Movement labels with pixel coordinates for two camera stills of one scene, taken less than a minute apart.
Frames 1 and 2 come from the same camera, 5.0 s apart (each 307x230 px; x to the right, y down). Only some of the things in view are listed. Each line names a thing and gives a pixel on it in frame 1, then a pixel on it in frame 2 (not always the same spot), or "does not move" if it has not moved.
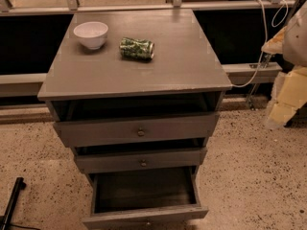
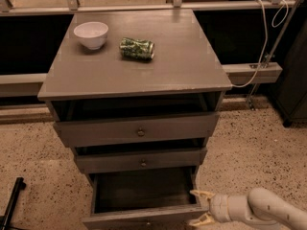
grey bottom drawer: x=161 y=198 does not move
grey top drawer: x=135 y=129 does not move
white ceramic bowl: x=92 y=34 does not move
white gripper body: x=296 y=43 to x=219 y=207
